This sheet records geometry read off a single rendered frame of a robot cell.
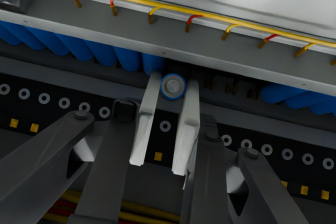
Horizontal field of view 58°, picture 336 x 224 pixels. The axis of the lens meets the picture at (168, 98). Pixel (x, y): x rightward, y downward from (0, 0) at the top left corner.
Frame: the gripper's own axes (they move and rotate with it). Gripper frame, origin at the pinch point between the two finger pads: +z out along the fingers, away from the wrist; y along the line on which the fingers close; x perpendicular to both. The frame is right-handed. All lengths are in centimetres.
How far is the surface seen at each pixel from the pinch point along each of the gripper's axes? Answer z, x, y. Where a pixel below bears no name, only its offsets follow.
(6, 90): 10.9, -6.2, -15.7
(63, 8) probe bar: 0.8, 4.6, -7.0
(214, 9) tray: 0.6, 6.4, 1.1
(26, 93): 10.9, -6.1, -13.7
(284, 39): 0.4, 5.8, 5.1
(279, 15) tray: -0.3, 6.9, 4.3
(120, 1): 0.7, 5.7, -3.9
